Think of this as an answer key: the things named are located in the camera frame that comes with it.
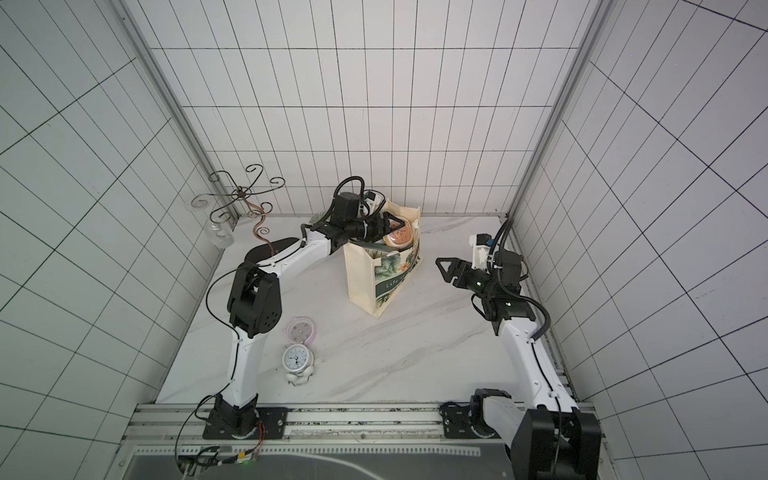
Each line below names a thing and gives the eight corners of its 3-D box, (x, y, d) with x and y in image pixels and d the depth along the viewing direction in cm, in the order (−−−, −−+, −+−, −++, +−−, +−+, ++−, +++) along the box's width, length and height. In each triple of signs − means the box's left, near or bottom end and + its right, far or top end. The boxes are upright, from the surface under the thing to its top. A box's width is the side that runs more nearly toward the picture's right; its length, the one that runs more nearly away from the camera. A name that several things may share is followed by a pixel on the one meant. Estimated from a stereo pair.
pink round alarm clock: (283, 339, 88) (281, 336, 86) (294, 318, 93) (292, 314, 91) (310, 346, 87) (308, 343, 85) (319, 324, 91) (318, 320, 89)
